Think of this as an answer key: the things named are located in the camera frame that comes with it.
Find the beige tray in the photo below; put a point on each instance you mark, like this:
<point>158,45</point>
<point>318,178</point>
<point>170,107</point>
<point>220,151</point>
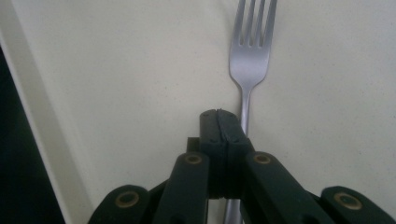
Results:
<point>124,77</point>

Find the silver fork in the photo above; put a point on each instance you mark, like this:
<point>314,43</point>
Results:
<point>249,62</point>

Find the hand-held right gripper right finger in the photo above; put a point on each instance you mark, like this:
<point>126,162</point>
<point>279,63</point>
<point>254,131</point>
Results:
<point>234,146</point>

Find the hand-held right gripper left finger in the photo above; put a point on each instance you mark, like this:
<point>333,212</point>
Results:
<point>211,149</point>

